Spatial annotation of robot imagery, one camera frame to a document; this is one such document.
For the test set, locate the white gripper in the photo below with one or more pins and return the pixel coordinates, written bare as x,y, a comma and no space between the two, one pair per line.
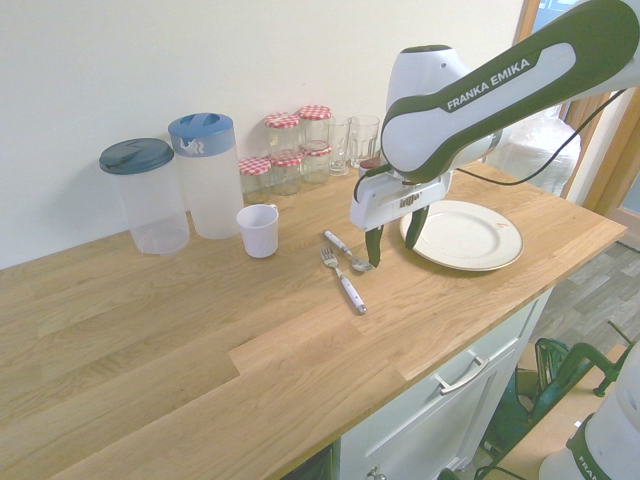
390,197

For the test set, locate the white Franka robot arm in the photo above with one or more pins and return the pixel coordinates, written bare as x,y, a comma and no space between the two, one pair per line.
500,85

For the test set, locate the white plate with gold rim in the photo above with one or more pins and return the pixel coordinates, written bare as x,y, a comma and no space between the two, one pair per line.
465,235

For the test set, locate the clear glass tumbler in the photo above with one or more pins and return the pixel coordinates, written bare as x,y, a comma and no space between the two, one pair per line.
365,137

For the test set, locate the clear glass mug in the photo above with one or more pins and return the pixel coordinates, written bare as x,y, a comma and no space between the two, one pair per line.
339,145

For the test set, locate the glass jar red checked lid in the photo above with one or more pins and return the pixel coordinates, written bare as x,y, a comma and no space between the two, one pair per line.
282,121
255,167
315,112
316,160
286,160

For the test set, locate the white plastic cup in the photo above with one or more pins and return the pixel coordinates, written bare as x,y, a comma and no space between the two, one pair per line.
257,232

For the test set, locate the clear plastic wrapped bundle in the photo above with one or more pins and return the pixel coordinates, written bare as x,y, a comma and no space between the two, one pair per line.
540,145

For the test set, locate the white kitchen cabinet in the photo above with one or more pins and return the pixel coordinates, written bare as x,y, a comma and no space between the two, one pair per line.
425,425

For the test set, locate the clear pitcher with blue lid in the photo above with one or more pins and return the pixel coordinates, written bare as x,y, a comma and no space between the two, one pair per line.
210,190

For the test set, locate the green bag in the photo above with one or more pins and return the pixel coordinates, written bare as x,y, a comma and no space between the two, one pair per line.
515,410

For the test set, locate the green bar clamp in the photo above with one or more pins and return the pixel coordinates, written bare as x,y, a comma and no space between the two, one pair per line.
580,355

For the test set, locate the clear pitcher with teal lid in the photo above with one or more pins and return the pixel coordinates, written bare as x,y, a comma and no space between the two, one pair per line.
150,200

